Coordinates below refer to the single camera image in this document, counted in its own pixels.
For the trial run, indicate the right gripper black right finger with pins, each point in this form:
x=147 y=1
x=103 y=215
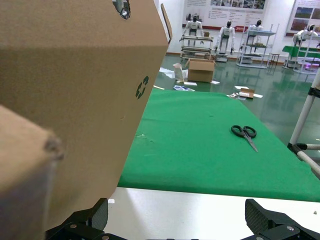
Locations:
x=270 y=225

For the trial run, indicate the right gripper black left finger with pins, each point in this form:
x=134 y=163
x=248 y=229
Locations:
x=85 y=225

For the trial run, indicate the brown cardboard box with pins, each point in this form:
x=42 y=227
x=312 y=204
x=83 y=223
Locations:
x=20 y=162

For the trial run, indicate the flat white brown box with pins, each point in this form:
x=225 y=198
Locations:
x=246 y=94

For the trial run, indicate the cardboard box with recycling symbol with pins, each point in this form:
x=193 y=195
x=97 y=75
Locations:
x=87 y=75

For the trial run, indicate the open cardboard shipping box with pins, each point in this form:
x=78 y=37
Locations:
x=200 y=73

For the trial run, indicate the small white paper scrap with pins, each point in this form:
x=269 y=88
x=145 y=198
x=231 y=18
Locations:
x=111 y=201

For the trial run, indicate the green table cloth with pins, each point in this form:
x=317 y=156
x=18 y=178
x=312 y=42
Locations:
x=187 y=137

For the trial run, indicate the white paper sheet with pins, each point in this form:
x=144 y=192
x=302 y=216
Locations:
x=241 y=87
x=215 y=82

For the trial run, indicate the blue printed sheets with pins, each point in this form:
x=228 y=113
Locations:
x=181 y=87

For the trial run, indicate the small dark stool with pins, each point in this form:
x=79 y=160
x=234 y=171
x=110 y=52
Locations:
x=275 y=54

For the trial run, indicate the white paper sheets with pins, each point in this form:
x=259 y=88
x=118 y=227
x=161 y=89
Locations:
x=168 y=73

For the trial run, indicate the small tan white carton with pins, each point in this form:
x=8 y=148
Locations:
x=179 y=73

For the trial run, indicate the green covered table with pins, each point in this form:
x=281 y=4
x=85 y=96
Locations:
x=292 y=50

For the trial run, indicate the grey metal shelf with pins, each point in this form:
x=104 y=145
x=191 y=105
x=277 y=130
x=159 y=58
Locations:
x=262 y=33

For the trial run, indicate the white humanoid robot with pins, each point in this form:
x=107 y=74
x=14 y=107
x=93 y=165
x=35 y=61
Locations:
x=256 y=27
x=303 y=33
x=193 y=26
x=226 y=32

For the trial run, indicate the roller conveyor rack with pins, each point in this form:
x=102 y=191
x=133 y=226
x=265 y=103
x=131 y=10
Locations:
x=197 y=38

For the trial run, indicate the white tube frame black joints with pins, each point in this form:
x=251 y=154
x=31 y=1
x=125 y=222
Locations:
x=301 y=117

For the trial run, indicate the wall poster with photos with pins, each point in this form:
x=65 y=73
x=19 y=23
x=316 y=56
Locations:
x=303 y=15

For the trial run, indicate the wide wall poster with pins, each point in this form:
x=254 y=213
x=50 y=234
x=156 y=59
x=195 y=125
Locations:
x=225 y=12

